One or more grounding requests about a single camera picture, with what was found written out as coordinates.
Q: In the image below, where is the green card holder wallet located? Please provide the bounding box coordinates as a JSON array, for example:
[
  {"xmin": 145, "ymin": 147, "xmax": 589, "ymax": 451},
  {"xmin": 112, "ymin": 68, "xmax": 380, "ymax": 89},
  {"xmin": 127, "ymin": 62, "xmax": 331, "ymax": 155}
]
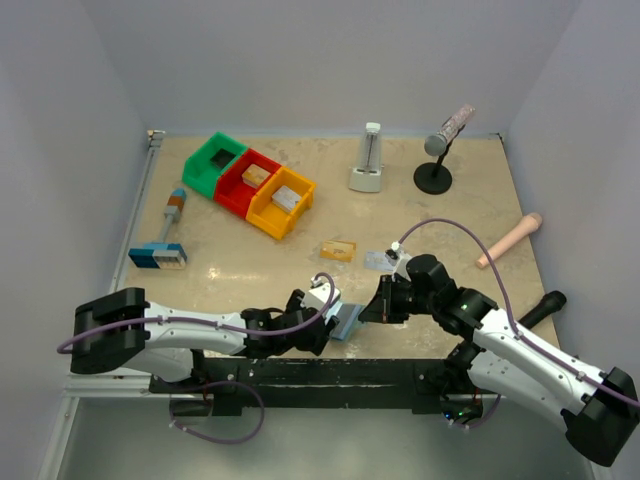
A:
[{"xmin": 329, "ymin": 302, "xmax": 364, "ymax": 341}]

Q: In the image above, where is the white VIP card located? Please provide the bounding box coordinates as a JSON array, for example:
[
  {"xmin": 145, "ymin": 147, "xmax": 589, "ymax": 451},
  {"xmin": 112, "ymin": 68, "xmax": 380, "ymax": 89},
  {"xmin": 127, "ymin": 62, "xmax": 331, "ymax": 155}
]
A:
[{"xmin": 364, "ymin": 251, "xmax": 394, "ymax": 272}]

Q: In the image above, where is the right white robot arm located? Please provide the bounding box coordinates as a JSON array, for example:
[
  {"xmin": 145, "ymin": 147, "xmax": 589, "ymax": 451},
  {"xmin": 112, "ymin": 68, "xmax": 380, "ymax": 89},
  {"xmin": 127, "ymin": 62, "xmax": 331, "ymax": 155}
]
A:
[{"xmin": 360, "ymin": 249, "xmax": 639, "ymax": 467}]

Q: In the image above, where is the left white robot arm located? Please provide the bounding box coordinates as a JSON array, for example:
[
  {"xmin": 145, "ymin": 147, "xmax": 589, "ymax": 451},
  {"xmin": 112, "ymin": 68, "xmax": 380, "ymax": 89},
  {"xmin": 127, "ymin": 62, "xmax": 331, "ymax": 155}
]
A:
[{"xmin": 57, "ymin": 283, "xmax": 341, "ymax": 382}]

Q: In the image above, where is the card stack in yellow bin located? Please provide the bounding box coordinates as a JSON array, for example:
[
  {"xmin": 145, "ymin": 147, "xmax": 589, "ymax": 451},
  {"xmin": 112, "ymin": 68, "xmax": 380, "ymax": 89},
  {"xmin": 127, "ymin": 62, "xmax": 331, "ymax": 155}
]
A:
[{"xmin": 271, "ymin": 185, "xmax": 301, "ymax": 213}]

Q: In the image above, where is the card stack in red bin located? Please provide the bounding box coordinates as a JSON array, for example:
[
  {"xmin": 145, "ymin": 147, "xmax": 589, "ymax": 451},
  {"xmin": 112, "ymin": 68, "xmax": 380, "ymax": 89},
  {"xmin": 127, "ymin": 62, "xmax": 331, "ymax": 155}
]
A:
[{"xmin": 241, "ymin": 164, "xmax": 271, "ymax": 189}]

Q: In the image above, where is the white metronome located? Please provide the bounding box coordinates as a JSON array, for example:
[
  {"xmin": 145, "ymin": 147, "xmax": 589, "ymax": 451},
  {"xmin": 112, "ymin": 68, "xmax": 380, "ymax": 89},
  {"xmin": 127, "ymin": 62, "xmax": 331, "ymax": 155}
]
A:
[{"xmin": 348, "ymin": 122, "xmax": 382, "ymax": 193}]

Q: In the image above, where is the black microphone stand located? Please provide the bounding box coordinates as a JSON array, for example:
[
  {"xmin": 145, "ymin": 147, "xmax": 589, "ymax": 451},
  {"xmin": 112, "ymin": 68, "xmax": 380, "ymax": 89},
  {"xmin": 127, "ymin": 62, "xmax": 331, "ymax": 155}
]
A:
[{"xmin": 413, "ymin": 131, "xmax": 453, "ymax": 195}]

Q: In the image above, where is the yellow plastic bin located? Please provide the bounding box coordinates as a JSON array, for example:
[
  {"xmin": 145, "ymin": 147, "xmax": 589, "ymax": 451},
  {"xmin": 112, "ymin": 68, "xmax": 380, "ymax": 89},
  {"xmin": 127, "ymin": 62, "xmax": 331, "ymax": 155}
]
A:
[{"xmin": 245, "ymin": 166, "xmax": 316, "ymax": 240}]

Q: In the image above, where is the grey glitter microphone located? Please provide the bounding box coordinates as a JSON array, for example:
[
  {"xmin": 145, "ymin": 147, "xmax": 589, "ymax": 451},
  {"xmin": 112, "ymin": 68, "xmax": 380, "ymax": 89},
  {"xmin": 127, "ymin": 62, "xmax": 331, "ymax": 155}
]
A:
[{"xmin": 424, "ymin": 104, "xmax": 476, "ymax": 157}]

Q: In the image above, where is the red plastic bin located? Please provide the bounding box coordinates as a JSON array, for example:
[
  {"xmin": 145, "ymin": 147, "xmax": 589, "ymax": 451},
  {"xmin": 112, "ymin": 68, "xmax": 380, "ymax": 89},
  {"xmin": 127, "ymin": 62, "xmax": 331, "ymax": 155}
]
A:
[{"xmin": 213, "ymin": 148, "xmax": 281, "ymax": 219}]

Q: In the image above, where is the toy block hammer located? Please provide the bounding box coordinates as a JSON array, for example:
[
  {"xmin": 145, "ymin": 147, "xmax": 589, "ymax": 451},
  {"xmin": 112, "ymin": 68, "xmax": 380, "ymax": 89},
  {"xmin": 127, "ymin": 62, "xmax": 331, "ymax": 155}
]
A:
[{"xmin": 128, "ymin": 188, "xmax": 188, "ymax": 270}]

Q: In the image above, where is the black item in green bin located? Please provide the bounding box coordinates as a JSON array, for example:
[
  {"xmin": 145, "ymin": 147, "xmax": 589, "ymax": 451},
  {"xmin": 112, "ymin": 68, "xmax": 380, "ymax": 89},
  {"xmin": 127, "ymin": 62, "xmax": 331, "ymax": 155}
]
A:
[{"xmin": 210, "ymin": 149, "xmax": 235, "ymax": 170}]

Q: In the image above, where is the green plastic bin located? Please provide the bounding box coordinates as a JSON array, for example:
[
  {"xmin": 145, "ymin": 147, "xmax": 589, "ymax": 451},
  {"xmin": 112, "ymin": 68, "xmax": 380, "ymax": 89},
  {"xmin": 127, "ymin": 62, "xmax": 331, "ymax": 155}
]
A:
[{"xmin": 182, "ymin": 132, "xmax": 248, "ymax": 199}]

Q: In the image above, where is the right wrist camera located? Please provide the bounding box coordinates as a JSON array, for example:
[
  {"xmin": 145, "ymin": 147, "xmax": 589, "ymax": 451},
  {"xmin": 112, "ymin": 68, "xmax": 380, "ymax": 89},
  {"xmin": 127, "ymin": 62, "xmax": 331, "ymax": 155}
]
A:
[{"xmin": 385, "ymin": 241, "xmax": 412, "ymax": 280}]

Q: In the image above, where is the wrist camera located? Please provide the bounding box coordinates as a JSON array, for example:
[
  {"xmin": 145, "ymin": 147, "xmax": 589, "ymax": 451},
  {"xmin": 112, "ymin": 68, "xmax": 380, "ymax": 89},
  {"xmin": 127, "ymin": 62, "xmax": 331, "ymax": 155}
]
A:
[
  {"xmin": 385, "ymin": 241, "xmax": 412, "ymax": 280},
  {"xmin": 302, "ymin": 283, "xmax": 342, "ymax": 318}
]

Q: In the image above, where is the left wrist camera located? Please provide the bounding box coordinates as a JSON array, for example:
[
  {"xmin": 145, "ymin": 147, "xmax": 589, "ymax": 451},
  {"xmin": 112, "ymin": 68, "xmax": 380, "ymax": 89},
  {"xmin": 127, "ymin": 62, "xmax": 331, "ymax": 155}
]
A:
[{"xmin": 302, "ymin": 283, "xmax": 342, "ymax": 318}]

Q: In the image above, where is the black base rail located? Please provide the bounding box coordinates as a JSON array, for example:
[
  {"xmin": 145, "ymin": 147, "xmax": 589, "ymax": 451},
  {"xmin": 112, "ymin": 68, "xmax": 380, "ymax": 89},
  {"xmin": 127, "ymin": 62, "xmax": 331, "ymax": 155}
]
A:
[{"xmin": 150, "ymin": 357, "xmax": 484, "ymax": 422}]

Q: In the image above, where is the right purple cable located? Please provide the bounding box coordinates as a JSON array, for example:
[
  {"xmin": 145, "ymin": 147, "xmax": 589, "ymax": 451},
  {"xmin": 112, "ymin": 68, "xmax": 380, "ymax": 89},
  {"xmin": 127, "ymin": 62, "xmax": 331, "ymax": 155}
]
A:
[{"xmin": 397, "ymin": 218, "xmax": 640, "ymax": 431}]

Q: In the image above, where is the purple cable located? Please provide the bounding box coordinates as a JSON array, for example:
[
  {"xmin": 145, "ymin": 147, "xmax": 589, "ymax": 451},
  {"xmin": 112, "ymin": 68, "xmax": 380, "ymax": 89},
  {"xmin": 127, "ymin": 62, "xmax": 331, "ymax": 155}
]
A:
[
  {"xmin": 397, "ymin": 218, "xmax": 640, "ymax": 431},
  {"xmin": 56, "ymin": 272, "xmax": 336, "ymax": 443}
]

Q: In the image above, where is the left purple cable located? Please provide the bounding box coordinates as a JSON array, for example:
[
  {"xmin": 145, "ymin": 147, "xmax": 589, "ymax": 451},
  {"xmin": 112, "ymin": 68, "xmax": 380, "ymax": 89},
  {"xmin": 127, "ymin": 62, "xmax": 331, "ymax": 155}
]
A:
[{"xmin": 56, "ymin": 272, "xmax": 336, "ymax": 443}]

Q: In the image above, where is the aluminium frame rail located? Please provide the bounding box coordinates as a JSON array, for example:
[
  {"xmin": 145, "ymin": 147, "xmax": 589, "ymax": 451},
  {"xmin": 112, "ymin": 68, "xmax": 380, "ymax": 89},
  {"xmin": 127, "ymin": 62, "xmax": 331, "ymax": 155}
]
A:
[{"xmin": 37, "ymin": 130, "xmax": 167, "ymax": 479}]

